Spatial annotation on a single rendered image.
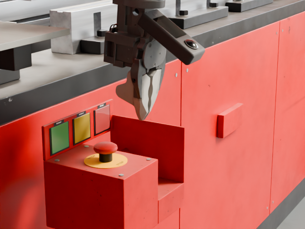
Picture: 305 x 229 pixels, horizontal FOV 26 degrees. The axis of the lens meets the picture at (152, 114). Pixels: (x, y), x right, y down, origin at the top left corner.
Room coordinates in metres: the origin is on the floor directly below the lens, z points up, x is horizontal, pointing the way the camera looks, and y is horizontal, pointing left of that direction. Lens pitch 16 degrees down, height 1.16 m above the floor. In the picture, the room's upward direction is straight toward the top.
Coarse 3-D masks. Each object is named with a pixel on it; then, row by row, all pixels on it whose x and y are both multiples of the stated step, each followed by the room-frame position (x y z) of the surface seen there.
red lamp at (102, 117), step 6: (102, 108) 1.16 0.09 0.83; (108, 108) 1.18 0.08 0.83; (96, 114) 1.15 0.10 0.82; (102, 114) 1.16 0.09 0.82; (108, 114) 1.18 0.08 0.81; (96, 120) 1.15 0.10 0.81; (102, 120) 1.16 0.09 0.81; (108, 120) 1.18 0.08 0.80; (96, 126) 1.14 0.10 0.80; (102, 126) 1.16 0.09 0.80; (108, 126) 1.18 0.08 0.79; (96, 132) 1.14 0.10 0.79
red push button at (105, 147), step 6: (96, 144) 1.03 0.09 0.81; (102, 144) 1.02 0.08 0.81; (108, 144) 1.02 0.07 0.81; (114, 144) 1.03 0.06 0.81; (96, 150) 1.01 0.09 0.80; (102, 150) 1.01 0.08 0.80; (108, 150) 1.01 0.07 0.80; (114, 150) 1.01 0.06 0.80; (102, 156) 1.02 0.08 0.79; (108, 156) 1.02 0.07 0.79
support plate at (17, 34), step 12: (0, 24) 1.07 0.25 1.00; (12, 24) 1.07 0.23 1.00; (24, 24) 1.07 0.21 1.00; (0, 36) 0.95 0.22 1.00; (12, 36) 0.95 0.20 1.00; (24, 36) 0.95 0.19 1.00; (36, 36) 0.96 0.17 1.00; (48, 36) 0.98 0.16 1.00; (60, 36) 1.01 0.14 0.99; (0, 48) 0.89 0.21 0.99
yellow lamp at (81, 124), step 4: (80, 116) 1.11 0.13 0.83; (84, 116) 1.12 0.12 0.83; (88, 116) 1.12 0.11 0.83; (76, 120) 1.09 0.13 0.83; (80, 120) 1.10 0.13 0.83; (84, 120) 1.12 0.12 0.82; (88, 120) 1.12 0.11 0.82; (76, 124) 1.09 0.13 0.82; (80, 124) 1.10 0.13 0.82; (84, 124) 1.11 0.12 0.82; (88, 124) 1.12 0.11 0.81; (76, 128) 1.09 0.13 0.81; (80, 128) 1.10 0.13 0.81; (84, 128) 1.11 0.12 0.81; (88, 128) 1.12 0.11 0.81; (76, 132) 1.09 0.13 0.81; (80, 132) 1.10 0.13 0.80; (84, 132) 1.11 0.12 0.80; (88, 132) 1.12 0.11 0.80; (76, 136) 1.09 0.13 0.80; (80, 136) 1.10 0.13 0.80; (84, 136) 1.11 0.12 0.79; (88, 136) 1.12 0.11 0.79; (76, 140) 1.09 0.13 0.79; (80, 140) 1.10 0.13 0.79
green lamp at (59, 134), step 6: (60, 126) 1.06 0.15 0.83; (66, 126) 1.07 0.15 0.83; (54, 132) 1.04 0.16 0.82; (60, 132) 1.06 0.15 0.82; (66, 132) 1.07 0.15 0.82; (54, 138) 1.04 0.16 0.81; (60, 138) 1.06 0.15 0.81; (66, 138) 1.07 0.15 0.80; (54, 144) 1.04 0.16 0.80; (60, 144) 1.06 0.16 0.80; (66, 144) 1.07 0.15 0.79; (54, 150) 1.04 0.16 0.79
